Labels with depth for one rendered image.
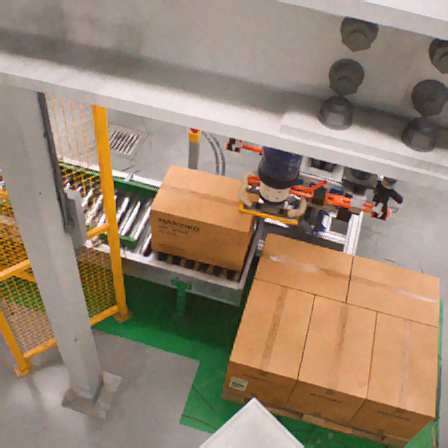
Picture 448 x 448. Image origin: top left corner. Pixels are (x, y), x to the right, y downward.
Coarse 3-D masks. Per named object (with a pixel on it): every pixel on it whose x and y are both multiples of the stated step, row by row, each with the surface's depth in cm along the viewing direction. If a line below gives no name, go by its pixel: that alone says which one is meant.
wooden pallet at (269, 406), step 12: (228, 396) 341; (240, 396) 336; (276, 408) 341; (288, 408) 330; (312, 420) 334; (324, 420) 330; (348, 432) 334; (360, 432) 335; (372, 432) 335; (396, 444) 329
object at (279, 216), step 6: (240, 204) 308; (252, 204) 307; (258, 204) 304; (240, 210) 305; (246, 210) 305; (252, 210) 305; (258, 210) 305; (282, 210) 303; (288, 210) 307; (264, 216) 304; (270, 216) 303; (276, 216) 304; (282, 216) 303; (294, 216) 305; (288, 222) 302; (294, 222) 302
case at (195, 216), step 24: (168, 168) 342; (168, 192) 329; (192, 192) 330; (216, 192) 332; (168, 216) 320; (192, 216) 318; (216, 216) 319; (240, 216) 321; (168, 240) 338; (192, 240) 332; (216, 240) 326; (240, 240) 320; (216, 264) 344; (240, 264) 338
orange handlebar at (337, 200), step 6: (252, 150) 323; (258, 150) 321; (258, 180) 306; (294, 186) 304; (288, 192) 301; (294, 192) 301; (300, 192) 301; (336, 198) 299; (342, 198) 300; (336, 204) 299; (342, 204) 298; (348, 204) 298; (366, 204) 299; (366, 210) 297; (372, 210) 297
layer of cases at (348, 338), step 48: (288, 240) 364; (288, 288) 339; (336, 288) 342; (384, 288) 345; (432, 288) 348; (240, 336) 315; (288, 336) 317; (336, 336) 320; (384, 336) 322; (432, 336) 324; (240, 384) 324; (288, 384) 307; (336, 384) 300; (384, 384) 302; (432, 384) 304; (384, 432) 321
